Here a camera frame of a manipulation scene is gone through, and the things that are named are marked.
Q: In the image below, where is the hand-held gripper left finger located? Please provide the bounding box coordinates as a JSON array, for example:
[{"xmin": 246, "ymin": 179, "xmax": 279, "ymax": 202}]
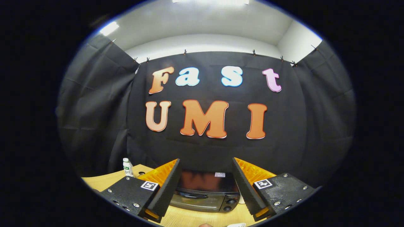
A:
[{"xmin": 100, "ymin": 158, "xmax": 183, "ymax": 224}]

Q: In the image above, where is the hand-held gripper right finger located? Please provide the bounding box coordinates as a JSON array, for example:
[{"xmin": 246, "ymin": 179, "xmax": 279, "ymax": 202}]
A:
[{"xmin": 232, "ymin": 157, "xmax": 318, "ymax": 222}]

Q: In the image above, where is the black toaster oven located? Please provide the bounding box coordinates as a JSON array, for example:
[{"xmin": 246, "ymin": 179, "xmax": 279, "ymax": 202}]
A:
[{"xmin": 169, "ymin": 170, "xmax": 241, "ymax": 212}]

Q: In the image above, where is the small white drink bottle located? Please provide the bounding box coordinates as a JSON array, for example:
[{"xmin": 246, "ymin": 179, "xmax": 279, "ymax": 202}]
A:
[{"xmin": 122, "ymin": 158, "xmax": 134, "ymax": 178}]

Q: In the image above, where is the small ceiling light panel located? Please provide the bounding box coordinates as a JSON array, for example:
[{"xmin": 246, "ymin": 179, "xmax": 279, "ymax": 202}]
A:
[{"xmin": 99, "ymin": 21, "xmax": 120, "ymax": 36}]

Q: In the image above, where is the large ceiling light panel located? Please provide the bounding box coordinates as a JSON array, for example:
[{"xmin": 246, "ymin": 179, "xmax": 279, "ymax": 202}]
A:
[{"xmin": 172, "ymin": 0, "xmax": 250, "ymax": 5}]

